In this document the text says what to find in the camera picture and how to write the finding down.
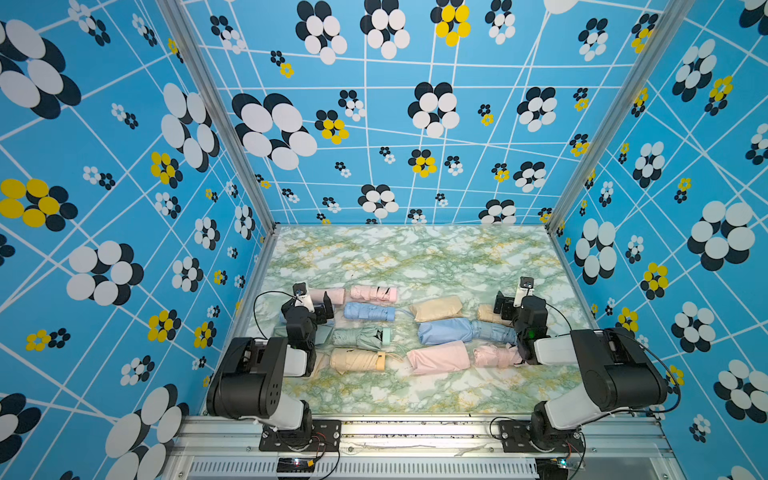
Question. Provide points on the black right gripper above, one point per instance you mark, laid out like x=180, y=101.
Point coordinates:
x=507, y=303

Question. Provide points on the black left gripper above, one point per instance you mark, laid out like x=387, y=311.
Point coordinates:
x=320, y=317

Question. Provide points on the mint green umbrella sleeve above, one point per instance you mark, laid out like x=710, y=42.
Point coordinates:
x=323, y=333

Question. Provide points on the beige sleeved umbrella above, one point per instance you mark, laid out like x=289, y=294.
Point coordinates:
x=437, y=309

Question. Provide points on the pink sleeved umbrella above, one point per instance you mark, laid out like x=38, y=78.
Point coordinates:
x=335, y=295
x=445, y=358

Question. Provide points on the blue sleeved umbrella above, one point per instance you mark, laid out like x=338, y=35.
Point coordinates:
x=445, y=331

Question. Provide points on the beige umbrella sleeve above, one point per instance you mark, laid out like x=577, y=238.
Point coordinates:
x=322, y=363

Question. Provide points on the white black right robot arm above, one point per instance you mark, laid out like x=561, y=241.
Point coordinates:
x=616, y=373

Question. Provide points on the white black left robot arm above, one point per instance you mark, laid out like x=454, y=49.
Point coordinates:
x=248, y=383

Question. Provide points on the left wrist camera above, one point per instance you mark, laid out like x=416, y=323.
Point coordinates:
x=302, y=296

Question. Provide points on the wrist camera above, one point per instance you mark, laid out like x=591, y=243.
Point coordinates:
x=525, y=288
x=302, y=296

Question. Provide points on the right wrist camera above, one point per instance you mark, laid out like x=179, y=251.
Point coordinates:
x=525, y=288

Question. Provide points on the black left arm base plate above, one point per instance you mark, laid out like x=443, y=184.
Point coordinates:
x=321, y=435

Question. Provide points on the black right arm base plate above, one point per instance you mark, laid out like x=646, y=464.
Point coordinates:
x=518, y=436

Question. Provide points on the aluminium front rail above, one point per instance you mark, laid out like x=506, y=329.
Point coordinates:
x=462, y=446

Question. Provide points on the aluminium corner post right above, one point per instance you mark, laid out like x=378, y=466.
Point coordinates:
x=669, y=23

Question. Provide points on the aluminium corner post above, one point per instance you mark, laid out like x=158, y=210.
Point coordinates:
x=669, y=23
x=182, y=31

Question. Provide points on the aluminium corner post left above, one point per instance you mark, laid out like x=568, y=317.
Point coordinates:
x=182, y=31

